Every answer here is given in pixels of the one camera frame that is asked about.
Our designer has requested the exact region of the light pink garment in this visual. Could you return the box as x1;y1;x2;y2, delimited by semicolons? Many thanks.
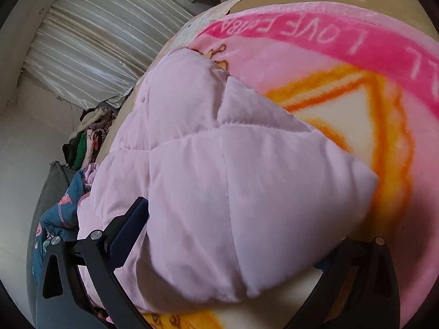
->
83;163;101;187

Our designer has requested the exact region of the peach patterned blanket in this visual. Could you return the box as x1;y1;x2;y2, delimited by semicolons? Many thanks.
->
176;0;248;50

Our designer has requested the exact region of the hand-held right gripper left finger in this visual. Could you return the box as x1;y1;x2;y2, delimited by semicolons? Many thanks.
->
36;196;153;329

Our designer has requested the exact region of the pink printed blanket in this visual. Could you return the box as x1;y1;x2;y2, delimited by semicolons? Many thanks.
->
142;2;439;329

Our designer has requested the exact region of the pile of folded clothes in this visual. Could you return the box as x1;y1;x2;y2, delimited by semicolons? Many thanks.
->
62;101;121;171

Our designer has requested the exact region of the blue floral jacket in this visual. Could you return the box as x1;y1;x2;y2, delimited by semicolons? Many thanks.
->
29;168;94;276

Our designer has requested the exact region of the white striped curtain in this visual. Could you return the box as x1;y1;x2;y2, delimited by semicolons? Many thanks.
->
21;0;195;111

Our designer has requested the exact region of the pink quilted jacket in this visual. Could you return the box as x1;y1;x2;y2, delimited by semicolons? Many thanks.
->
77;46;379;311

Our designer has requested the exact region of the grey cushion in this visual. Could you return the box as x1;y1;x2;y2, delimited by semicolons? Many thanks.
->
27;163;75;317

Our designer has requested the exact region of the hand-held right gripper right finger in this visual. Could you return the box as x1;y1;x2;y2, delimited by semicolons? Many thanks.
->
291;236;401;329

